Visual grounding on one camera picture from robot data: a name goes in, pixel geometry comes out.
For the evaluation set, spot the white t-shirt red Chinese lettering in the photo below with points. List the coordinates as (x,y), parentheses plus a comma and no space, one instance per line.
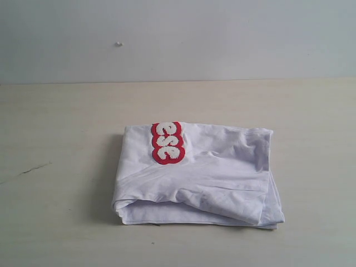
(191,173)

